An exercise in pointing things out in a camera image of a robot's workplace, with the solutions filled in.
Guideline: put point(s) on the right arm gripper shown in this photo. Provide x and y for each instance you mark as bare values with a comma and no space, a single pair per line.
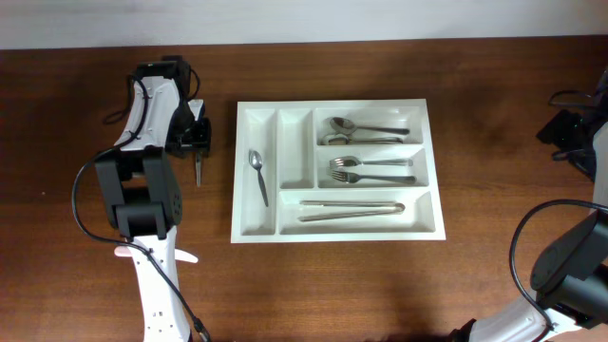
558,127

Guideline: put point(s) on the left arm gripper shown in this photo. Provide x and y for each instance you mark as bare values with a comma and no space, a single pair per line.
202,142

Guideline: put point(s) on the small steel spoon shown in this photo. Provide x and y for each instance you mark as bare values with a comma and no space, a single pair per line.
256,162
198,166

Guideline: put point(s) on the steel fork nearer tray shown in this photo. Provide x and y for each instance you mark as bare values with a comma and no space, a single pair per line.
352,161

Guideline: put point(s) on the white plastic knife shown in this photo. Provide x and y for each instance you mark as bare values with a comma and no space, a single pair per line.
185,256

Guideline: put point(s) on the steel fork farther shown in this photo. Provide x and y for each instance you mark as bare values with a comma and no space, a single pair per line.
350,177

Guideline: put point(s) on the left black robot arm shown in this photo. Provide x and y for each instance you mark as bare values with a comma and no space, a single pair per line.
142,197

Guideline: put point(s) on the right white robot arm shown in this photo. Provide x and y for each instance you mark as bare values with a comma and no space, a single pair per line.
568,283

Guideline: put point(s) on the white plastic cutlery tray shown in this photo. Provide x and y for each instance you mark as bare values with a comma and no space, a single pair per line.
296,168

